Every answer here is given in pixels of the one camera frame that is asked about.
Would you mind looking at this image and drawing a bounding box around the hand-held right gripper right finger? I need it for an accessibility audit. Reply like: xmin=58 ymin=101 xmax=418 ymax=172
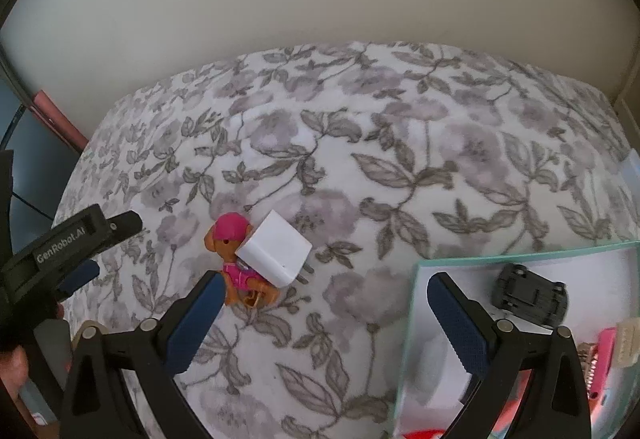
xmin=426 ymin=272 xmax=593 ymax=439

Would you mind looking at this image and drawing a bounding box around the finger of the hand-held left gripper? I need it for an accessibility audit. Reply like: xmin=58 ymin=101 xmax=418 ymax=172
xmin=102 ymin=211 xmax=144 ymax=241
xmin=55 ymin=259 xmax=102 ymax=304

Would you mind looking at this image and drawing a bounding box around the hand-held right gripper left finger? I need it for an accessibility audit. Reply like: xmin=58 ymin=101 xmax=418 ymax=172
xmin=60 ymin=270 xmax=228 ymax=439

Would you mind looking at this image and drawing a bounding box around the brown toy dog figure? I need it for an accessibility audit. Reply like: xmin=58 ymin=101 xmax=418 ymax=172
xmin=204 ymin=212 xmax=282 ymax=309

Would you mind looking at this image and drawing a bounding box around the black toy car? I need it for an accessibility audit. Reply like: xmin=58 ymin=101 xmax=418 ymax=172
xmin=491 ymin=263 xmax=570 ymax=331

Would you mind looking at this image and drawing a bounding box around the white wall charger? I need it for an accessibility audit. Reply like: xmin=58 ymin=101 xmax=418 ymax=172
xmin=236 ymin=210 xmax=315 ymax=287

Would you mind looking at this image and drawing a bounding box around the teal box tray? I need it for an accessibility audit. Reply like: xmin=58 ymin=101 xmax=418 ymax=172
xmin=392 ymin=241 xmax=640 ymax=439

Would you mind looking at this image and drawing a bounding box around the pink toy car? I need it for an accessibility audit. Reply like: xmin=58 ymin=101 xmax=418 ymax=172
xmin=590 ymin=326 xmax=622 ymax=401

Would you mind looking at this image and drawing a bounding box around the person's left hand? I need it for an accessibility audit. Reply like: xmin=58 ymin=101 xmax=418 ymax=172
xmin=0 ymin=348 xmax=30 ymax=395

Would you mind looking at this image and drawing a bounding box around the dark cabinet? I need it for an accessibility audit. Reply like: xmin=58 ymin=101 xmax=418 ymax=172
xmin=0 ymin=79 xmax=82 ymax=232

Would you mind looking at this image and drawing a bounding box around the pink board edge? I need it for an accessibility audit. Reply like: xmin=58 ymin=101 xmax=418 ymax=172
xmin=32 ymin=90 xmax=92 ymax=154

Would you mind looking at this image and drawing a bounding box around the floral blanket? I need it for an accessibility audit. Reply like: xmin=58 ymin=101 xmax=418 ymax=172
xmin=52 ymin=41 xmax=640 ymax=439

